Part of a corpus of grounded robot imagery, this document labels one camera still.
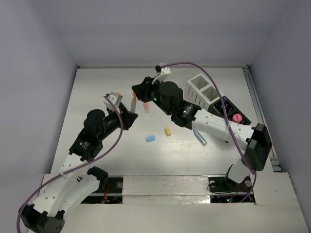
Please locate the white slotted organizer box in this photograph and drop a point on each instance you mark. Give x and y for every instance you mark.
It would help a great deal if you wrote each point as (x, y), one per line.
(200, 91)

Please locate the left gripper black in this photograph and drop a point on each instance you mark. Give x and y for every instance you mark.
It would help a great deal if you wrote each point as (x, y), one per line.
(127, 116)

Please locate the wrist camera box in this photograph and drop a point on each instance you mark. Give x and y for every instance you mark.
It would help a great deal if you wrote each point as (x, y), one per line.
(112, 100)
(162, 73)

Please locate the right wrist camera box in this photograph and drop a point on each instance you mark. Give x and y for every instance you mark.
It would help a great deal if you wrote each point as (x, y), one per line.
(162, 73)

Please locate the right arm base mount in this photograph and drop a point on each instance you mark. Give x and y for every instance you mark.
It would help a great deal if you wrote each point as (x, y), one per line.
(224, 190)

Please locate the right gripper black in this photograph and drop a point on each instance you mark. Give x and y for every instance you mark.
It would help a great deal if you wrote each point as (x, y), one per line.
(143, 90)

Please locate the pink round cap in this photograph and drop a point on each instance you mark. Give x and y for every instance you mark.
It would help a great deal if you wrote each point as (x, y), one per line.
(237, 118)

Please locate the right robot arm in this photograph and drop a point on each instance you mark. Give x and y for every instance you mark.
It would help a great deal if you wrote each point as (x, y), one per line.
(253, 141)

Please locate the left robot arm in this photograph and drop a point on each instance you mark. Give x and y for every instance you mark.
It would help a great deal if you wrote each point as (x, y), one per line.
(46, 209)

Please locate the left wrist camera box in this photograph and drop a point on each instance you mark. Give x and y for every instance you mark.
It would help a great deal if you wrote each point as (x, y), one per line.
(112, 100)

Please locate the orange pencil-shaped marker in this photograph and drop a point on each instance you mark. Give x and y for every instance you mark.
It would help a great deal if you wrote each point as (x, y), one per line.
(146, 107)

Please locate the light blue marker pen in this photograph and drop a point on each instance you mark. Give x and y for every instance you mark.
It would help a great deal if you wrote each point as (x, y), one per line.
(200, 138)

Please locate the light blue marker cap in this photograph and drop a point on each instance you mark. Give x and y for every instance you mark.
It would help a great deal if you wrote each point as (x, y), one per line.
(150, 138)

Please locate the black slotted organizer box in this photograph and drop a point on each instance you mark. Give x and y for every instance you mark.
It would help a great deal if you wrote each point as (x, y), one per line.
(230, 108)

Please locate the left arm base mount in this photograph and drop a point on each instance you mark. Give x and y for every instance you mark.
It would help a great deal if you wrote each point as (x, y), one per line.
(109, 190)

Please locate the yellow marker cap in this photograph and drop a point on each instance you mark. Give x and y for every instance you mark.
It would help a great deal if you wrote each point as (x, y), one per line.
(167, 131)

